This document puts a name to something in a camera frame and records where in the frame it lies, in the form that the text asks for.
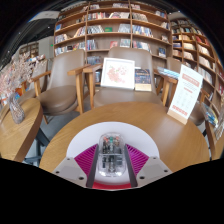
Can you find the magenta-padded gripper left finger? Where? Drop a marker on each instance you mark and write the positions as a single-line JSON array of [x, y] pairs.
[[68, 170]]

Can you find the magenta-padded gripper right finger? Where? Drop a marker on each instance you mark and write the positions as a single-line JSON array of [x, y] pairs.
[[153, 169]]

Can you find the transparent computer mouse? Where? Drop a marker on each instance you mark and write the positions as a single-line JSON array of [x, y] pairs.
[[111, 155]]

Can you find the round wooden side table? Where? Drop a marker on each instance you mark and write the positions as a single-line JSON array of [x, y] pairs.
[[18, 136], [216, 146]]

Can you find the brown padded wooden armchair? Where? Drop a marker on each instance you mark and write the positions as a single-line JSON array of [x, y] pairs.
[[198, 115], [123, 96], [60, 93]]

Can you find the pink dried flowers in vase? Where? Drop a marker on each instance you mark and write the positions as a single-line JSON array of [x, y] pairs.
[[16, 111]]

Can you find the blue and yellow book stack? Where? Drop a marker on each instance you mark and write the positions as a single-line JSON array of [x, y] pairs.
[[210, 115]]

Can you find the white sign in wooden base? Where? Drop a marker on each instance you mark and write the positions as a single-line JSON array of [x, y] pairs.
[[186, 91]]

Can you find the dark blue book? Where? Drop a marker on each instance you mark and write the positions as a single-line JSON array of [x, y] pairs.
[[143, 78]]

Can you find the white framed floral picture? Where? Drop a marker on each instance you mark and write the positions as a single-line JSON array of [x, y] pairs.
[[117, 72]]

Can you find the distant wooden shelf unit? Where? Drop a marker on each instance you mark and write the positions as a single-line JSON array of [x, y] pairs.
[[29, 49]]

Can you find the wide wooden bookshelf unit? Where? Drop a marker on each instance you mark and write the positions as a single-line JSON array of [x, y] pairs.
[[110, 26]]

